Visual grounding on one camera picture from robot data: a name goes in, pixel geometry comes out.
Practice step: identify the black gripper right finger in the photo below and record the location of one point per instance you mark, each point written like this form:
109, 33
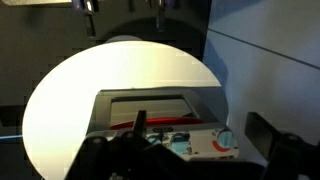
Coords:
290, 160

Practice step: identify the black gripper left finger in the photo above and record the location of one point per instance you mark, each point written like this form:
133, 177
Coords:
110, 156

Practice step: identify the grey toy stove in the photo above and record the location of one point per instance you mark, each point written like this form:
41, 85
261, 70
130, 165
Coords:
150, 94

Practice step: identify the small blue knob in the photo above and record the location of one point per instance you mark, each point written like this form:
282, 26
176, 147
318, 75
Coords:
154, 139
180, 144

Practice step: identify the round white table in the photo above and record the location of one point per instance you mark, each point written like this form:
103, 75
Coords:
66, 100

